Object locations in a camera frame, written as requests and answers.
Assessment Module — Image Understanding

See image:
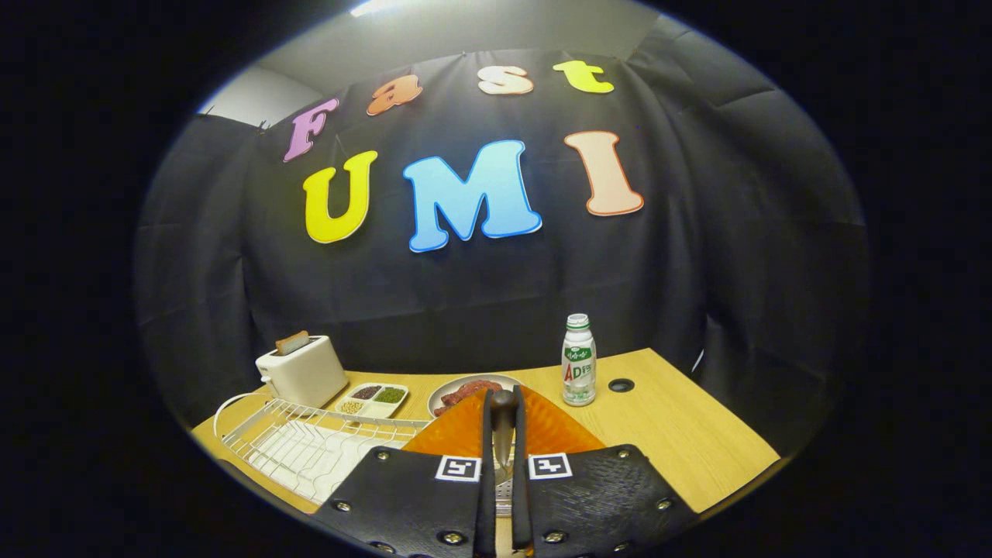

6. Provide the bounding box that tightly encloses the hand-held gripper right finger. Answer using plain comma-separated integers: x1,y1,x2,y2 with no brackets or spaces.
511,385,698,558

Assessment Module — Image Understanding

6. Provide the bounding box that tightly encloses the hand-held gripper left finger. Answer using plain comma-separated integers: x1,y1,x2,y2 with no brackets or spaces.
310,387,497,558

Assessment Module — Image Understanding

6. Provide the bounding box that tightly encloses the white wire dish rack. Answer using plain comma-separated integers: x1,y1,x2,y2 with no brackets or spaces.
213,392,435,508

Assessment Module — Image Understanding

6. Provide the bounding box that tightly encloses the perforated metal basket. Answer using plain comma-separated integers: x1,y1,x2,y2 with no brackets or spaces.
494,465,515,518

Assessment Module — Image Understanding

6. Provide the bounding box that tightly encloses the metal spoon with dark handle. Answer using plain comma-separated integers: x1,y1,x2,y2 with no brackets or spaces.
488,389,518,475

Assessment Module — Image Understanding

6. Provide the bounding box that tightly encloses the white divided dish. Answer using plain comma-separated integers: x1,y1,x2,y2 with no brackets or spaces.
335,382,409,419

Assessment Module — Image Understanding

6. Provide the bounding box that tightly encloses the beige round dish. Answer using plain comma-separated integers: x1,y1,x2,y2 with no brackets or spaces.
427,374,522,419

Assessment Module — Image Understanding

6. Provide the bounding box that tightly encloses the white ribbed drain tray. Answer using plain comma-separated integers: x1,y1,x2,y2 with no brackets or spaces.
267,422,412,505

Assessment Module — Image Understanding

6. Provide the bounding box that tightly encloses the white bottle with green label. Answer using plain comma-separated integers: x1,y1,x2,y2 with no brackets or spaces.
561,313,598,408

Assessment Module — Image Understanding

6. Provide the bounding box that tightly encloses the white toaster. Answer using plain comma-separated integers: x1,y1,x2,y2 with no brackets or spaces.
255,335,350,409

